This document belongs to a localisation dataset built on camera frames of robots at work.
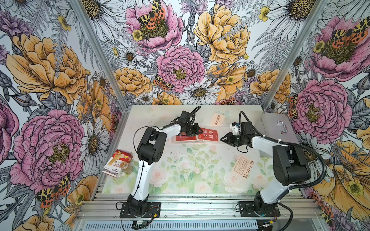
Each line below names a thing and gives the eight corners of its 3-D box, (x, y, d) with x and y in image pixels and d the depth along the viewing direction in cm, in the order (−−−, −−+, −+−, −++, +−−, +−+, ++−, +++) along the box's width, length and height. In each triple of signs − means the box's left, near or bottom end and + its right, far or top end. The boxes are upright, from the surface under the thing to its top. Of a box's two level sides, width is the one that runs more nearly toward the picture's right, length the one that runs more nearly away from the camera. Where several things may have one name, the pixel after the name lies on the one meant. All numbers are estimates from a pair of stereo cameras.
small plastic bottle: (123, 174, 88) (118, 168, 81) (125, 167, 90) (120, 161, 84) (131, 174, 88) (127, 168, 81) (133, 167, 90) (129, 161, 84)
